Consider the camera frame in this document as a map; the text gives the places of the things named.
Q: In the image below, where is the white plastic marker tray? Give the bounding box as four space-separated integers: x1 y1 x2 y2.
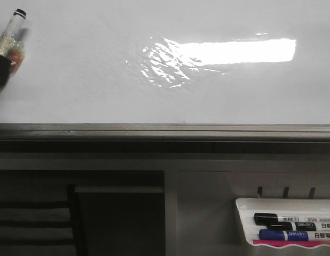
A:
235 198 330 255

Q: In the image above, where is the black wall hook left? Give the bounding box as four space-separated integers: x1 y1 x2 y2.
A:
257 186 263 198

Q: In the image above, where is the white taped whiteboard marker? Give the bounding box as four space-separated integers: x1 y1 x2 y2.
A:
0 9 27 73

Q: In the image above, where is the black wall hook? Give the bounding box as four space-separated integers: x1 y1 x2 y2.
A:
282 187 289 199
308 187 316 199
257 186 263 198

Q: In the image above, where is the black capped marker upper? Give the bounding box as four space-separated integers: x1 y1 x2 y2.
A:
254 213 330 225

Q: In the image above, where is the blue capped marker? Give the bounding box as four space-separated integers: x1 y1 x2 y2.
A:
258 229 330 241

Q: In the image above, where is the black capped marker middle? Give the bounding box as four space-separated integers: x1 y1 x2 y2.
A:
267 222 330 231

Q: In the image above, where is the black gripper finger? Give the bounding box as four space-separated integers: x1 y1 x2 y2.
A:
0 55 12 89

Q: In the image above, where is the dark cabinet panel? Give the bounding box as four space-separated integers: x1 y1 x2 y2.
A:
75 186 166 255

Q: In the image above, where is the black wall hook middle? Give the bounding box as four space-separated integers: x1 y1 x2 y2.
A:
282 187 289 199

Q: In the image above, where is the white whiteboard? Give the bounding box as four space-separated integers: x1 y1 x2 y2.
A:
0 1 330 124

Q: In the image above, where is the dark chair back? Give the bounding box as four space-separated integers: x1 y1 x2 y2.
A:
0 185 88 255

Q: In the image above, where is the black capped marker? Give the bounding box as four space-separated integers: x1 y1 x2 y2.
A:
267 222 330 231
254 213 330 225

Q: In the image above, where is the black wall hook right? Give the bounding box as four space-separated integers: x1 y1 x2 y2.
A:
308 187 316 199

